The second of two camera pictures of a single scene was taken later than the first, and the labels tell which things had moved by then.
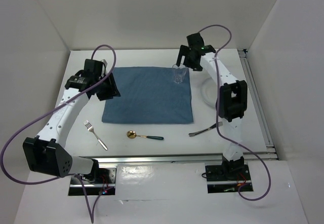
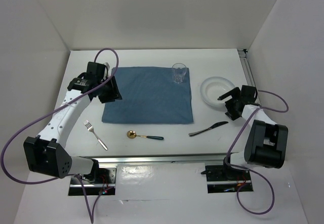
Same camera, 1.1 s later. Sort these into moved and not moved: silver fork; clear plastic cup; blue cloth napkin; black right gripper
Moved: black right gripper
Not moved: clear plastic cup; blue cloth napkin; silver fork
